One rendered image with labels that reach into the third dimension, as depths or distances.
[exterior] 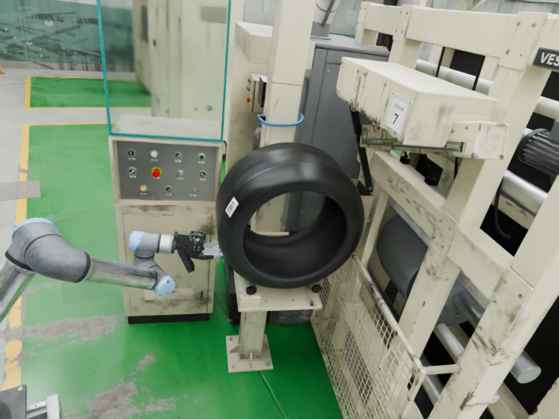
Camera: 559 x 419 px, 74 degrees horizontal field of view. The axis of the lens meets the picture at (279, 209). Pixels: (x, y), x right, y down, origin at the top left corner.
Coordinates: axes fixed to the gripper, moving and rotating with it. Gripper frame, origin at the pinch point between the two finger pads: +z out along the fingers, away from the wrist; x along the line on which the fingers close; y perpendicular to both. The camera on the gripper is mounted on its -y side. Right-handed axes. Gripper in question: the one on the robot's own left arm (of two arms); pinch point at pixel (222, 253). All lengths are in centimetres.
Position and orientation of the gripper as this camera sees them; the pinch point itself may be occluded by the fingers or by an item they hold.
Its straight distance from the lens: 153.5
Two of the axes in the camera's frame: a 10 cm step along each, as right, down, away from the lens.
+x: -1.8, -4.9, 8.5
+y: 2.5, -8.6, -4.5
